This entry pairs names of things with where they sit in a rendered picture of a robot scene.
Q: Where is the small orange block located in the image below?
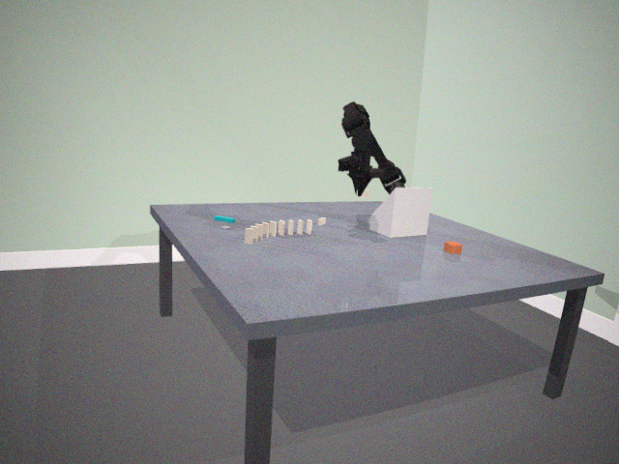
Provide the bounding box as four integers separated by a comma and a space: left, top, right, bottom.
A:
443, 242, 462, 254

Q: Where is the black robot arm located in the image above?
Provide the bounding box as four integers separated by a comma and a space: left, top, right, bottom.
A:
339, 102, 406, 194

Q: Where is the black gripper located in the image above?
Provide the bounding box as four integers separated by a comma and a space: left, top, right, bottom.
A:
339, 149, 384, 196

